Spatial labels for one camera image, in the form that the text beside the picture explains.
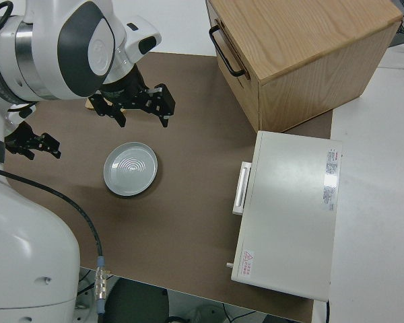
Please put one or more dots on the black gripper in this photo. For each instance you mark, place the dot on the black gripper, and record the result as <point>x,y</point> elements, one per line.
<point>22,136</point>
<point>123,85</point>

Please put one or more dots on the wooden drawer box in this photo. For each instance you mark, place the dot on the wooden drawer box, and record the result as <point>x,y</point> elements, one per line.
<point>323,67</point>

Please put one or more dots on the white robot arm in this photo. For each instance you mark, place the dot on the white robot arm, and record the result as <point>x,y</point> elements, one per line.
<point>13,122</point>
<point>30,252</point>

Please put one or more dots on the white toaster oven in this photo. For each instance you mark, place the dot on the white toaster oven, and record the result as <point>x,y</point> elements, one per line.
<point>289,218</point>

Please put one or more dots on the brown table mat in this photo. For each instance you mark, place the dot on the brown table mat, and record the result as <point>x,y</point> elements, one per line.
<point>188,151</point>

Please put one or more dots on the gray ceramic plate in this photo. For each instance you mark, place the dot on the gray ceramic plate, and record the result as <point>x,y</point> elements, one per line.
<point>131,168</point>

